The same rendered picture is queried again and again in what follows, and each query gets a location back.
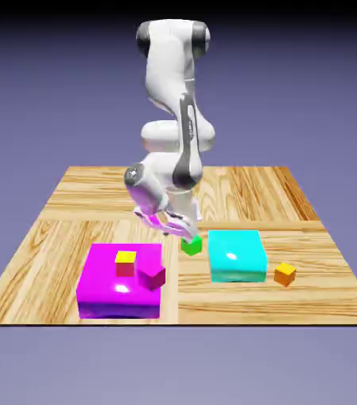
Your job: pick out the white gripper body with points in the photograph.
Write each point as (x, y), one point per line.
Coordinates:
(171, 226)

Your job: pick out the large magenta box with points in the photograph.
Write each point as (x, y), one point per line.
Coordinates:
(114, 294)

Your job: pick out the small magenta cube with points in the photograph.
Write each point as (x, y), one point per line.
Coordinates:
(151, 277)

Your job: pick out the small green cube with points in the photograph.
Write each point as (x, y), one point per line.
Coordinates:
(191, 246)

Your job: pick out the large cyan box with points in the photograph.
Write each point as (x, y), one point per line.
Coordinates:
(236, 256)

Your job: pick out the small yellow cube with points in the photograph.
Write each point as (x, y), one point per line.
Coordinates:
(126, 264)

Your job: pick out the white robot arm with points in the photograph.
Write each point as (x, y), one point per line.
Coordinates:
(168, 79)

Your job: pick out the small orange cube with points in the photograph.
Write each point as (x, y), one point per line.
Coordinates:
(284, 273)

